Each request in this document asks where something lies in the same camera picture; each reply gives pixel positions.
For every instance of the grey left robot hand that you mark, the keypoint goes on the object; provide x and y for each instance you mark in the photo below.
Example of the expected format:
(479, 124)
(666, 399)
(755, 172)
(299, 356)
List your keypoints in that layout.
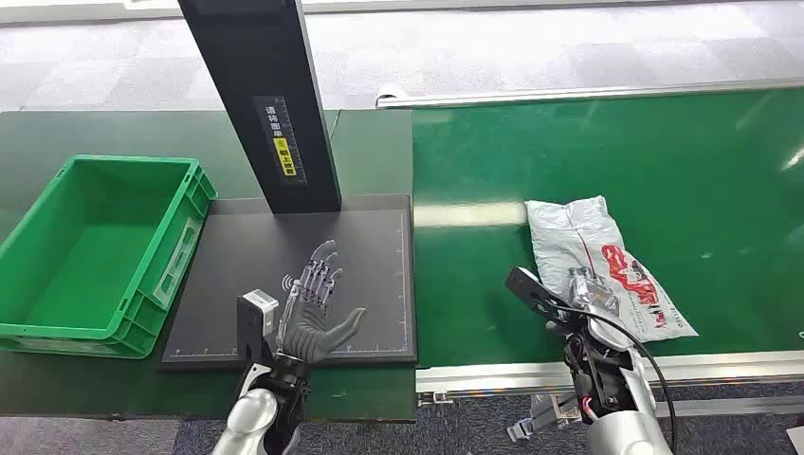
(308, 329)

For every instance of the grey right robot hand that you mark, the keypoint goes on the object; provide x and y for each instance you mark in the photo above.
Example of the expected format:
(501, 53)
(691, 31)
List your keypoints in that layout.
(597, 298)

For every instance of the white package with red print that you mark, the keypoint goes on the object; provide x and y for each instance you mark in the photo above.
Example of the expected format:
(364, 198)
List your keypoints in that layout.
(565, 232)

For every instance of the black weighing platform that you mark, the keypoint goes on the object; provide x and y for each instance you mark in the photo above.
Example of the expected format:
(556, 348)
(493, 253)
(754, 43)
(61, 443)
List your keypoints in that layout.
(239, 264)

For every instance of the small metal latch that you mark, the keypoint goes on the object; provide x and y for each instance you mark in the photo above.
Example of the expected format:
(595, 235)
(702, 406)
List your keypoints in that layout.
(433, 398)

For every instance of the green conveyor belt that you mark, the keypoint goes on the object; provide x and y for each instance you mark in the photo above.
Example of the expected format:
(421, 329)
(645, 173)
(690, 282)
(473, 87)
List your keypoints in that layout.
(565, 157)

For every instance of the black and yellow label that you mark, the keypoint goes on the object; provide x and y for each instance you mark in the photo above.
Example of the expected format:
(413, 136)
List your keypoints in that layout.
(283, 141)

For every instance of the green plastic crate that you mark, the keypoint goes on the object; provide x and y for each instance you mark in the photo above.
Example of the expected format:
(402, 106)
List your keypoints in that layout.
(94, 264)

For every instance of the white sheet corner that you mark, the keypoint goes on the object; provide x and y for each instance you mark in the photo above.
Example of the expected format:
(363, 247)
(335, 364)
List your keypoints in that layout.
(796, 443)

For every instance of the black scale column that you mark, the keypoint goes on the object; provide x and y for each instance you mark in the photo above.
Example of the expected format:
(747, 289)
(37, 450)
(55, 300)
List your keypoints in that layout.
(264, 75)

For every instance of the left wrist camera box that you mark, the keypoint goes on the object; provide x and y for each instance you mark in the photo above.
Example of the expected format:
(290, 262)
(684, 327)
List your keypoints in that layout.
(254, 320)

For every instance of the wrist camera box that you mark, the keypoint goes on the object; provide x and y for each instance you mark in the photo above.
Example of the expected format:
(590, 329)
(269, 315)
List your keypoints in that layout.
(254, 320)
(531, 292)

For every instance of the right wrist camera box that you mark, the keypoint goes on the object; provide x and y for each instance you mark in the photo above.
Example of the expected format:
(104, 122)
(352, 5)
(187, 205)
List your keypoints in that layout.
(531, 292)

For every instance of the wide aluminium conveyor rail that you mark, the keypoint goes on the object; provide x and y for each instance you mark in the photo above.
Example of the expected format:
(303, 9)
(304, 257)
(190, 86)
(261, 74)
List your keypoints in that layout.
(722, 367)

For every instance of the low aluminium frame bar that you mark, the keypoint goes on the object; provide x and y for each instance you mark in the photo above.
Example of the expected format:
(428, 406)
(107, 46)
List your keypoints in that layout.
(735, 407)

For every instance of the thin aluminium conveyor rail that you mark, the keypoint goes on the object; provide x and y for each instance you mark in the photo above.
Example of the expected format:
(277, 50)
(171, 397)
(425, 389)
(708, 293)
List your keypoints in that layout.
(565, 94)

